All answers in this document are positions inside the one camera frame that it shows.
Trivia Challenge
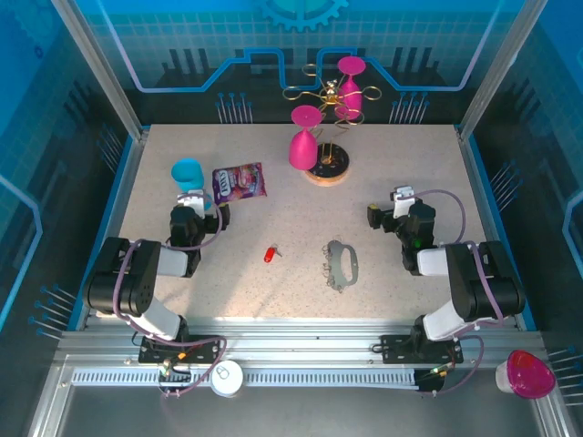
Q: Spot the grey metal keyring plate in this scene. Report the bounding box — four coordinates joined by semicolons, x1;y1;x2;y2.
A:
317;235;363;292

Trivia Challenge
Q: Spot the purple snack bag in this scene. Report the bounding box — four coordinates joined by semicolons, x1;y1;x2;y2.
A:
211;161;269;208

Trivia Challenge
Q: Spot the blue plastic goblet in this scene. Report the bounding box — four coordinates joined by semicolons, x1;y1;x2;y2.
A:
170;158;215;213

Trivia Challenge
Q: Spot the pink plastic goblet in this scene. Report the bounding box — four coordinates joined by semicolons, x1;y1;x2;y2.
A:
337;56;366;120
288;105;324;171

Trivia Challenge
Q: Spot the white round cap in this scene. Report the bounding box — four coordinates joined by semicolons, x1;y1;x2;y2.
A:
210;359;245;398

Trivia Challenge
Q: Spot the white cup with pink lid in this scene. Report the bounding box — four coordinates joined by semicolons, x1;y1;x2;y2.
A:
495;349;557;401

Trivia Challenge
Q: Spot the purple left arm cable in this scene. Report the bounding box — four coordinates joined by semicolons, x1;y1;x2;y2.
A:
111;193;230;400

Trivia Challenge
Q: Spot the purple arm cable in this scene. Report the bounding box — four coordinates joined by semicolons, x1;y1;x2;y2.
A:
111;193;230;400
412;188;506;397

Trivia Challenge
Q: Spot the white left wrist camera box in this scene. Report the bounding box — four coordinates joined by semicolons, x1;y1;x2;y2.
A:
176;190;207;215

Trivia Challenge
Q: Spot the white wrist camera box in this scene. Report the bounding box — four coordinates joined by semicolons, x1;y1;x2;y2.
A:
389;184;416;219
176;190;207;215

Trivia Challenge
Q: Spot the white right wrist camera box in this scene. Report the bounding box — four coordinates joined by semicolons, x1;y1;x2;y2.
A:
389;184;416;219

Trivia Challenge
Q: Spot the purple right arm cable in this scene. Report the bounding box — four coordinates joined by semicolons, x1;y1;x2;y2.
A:
412;188;506;397

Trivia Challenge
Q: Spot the gold wire glass rack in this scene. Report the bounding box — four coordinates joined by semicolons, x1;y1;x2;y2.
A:
281;63;382;187

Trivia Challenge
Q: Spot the aluminium frame rail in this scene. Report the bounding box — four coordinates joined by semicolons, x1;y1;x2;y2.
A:
58;316;543;372

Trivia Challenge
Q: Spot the slotted grey cable tray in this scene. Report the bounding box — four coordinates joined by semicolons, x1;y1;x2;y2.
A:
72;369;418;388

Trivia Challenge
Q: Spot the aluminium frame post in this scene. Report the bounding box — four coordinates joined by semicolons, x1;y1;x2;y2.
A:
457;0;550;140
49;0;149;140

